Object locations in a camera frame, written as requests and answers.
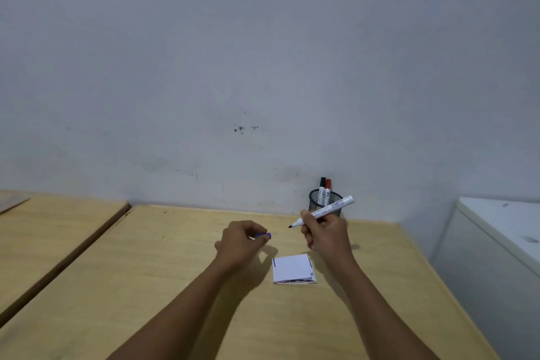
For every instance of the person's left hand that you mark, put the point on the person's left hand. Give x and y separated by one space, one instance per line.
237 246

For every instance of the person's right hand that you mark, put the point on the person's right hand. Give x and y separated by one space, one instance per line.
328 237

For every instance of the person's left fingers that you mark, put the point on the person's left fingers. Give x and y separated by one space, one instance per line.
257 232

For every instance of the person's right fingers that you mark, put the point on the person's right fingers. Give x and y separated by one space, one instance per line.
311 227

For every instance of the blue marker cap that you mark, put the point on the blue marker cap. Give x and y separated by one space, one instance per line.
264 236

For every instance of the white marker pen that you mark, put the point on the white marker pen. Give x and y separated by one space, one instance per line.
325 211

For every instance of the person's left forearm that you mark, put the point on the person's left forearm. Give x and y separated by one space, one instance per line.
177 317

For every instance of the person's right forearm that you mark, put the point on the person's right forearm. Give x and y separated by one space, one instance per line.
379 309

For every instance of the black mesh pen holder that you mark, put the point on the black mesh pen holder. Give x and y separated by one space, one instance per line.
327 202

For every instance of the black capped marker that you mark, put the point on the black capped marker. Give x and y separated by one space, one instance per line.
322 191

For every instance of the red capped marker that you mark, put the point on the red capped marker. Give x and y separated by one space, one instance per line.
327 192

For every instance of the folded white paper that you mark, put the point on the folded white paper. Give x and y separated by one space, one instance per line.
293 269

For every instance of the white cabinet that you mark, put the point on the white cabinet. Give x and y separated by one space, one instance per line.
489 271

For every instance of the wooden side table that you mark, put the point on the wooden side table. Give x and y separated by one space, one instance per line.
46 241

